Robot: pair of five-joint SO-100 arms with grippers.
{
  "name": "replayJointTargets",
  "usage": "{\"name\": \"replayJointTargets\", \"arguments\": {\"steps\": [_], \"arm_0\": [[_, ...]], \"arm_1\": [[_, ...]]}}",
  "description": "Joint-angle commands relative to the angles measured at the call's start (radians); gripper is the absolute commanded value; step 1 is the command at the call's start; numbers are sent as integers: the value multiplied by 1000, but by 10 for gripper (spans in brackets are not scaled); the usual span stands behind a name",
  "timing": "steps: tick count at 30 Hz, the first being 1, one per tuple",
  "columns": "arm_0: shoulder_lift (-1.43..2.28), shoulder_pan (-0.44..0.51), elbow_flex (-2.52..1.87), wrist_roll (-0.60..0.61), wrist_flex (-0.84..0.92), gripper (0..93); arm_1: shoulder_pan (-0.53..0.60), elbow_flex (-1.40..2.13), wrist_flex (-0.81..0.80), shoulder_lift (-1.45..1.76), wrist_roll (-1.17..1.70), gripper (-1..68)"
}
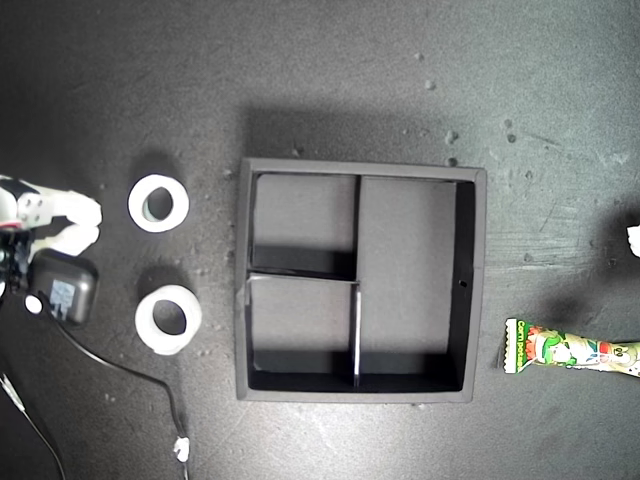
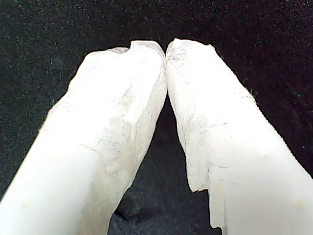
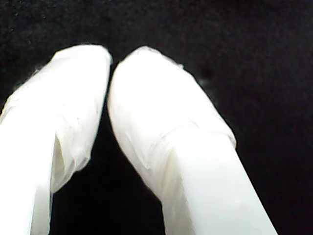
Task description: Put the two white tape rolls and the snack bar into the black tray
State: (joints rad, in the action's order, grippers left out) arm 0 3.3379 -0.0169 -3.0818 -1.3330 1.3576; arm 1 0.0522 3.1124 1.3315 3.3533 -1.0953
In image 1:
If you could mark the green printed snack bar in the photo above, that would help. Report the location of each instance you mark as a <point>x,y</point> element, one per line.
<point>555,347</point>

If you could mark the white tape roll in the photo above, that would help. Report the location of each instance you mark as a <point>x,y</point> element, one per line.
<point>143,322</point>
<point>181,200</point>

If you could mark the black compartment tray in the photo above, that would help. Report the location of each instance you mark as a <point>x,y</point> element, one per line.
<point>405,260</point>

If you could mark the small black camera box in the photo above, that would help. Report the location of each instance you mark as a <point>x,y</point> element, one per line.
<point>75,280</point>

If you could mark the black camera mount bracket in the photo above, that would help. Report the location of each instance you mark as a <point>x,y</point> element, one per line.
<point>12,260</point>

